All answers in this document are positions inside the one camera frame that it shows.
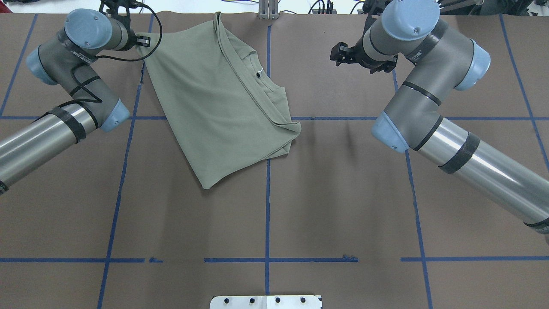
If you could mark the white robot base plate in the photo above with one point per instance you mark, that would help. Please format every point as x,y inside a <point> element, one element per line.
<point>267,302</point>

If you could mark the brown paper table cover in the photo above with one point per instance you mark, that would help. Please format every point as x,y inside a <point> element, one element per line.
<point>119,221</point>

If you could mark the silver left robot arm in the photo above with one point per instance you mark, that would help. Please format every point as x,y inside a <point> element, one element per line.
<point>66,60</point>

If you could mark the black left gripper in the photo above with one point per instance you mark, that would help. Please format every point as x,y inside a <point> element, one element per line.
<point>143,41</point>

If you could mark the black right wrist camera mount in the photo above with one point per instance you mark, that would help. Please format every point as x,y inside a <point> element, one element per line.
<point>373,8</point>

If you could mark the olive green long-sleeve shirt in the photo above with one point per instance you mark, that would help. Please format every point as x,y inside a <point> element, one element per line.
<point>222,107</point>

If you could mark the aluminium frame post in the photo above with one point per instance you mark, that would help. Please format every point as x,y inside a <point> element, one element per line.
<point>268,9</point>

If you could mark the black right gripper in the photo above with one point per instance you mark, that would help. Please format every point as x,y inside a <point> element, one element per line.
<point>357,54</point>

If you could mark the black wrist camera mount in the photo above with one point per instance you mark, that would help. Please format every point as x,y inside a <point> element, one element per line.
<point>373,8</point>
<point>119,9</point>

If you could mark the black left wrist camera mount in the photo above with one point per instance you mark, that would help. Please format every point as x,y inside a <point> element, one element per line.
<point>119,9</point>

